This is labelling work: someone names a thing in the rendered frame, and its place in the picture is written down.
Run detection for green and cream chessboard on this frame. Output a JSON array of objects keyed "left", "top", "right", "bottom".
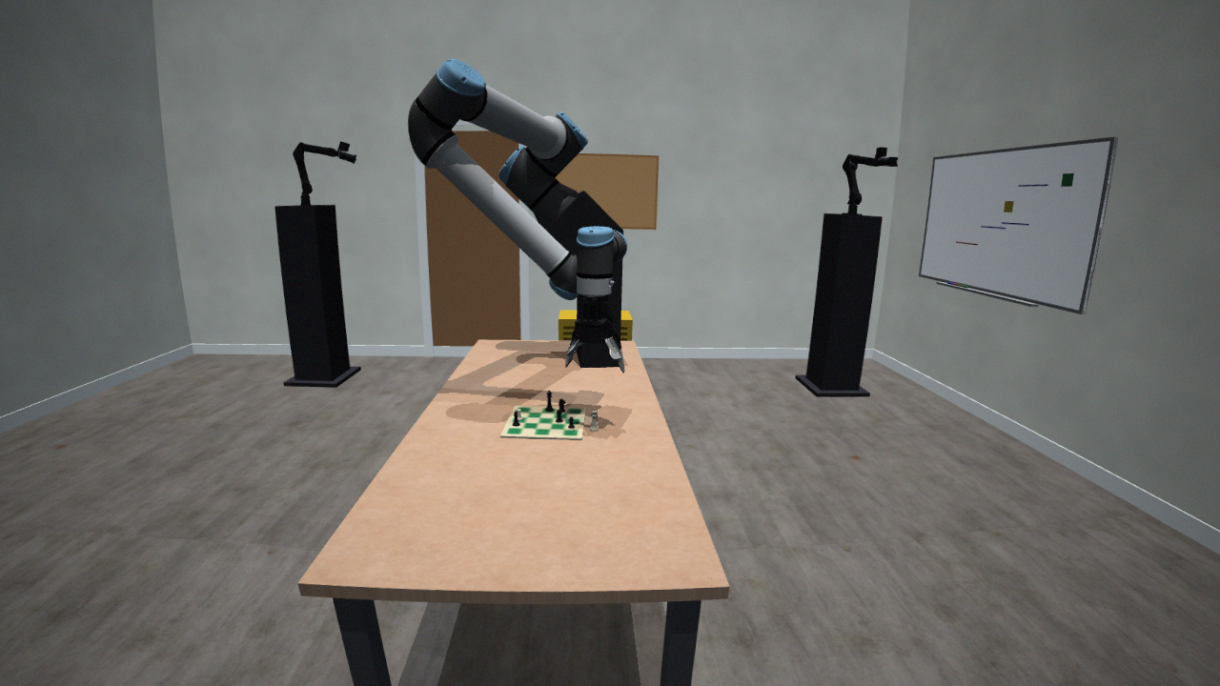
[{"left": 500, "top": 406, "right": 586, "bottom": 439}]

